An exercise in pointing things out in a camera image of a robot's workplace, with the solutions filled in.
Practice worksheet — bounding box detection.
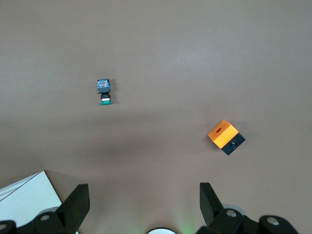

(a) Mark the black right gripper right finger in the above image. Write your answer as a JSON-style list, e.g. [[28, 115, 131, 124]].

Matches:
[[196, 182, 300, 234]]

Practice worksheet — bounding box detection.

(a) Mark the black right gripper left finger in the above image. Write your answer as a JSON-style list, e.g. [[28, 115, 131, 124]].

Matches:
[[0, 183, 90, 234]]

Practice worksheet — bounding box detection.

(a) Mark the white drawer cabinet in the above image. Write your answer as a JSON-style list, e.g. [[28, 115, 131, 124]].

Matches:
[[0, 170, 63, 229]]

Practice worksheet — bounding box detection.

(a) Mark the orange and black button box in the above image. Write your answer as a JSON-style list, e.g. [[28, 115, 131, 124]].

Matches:
[[207, 119, 246, 156]]

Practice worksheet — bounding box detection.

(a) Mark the brown table cover mat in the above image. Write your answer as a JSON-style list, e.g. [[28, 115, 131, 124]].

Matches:
[[0, 0, 312, 234]]

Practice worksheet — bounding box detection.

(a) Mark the green push button switch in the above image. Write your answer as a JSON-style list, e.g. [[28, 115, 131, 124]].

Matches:
[[95, 78, 115, 106]]

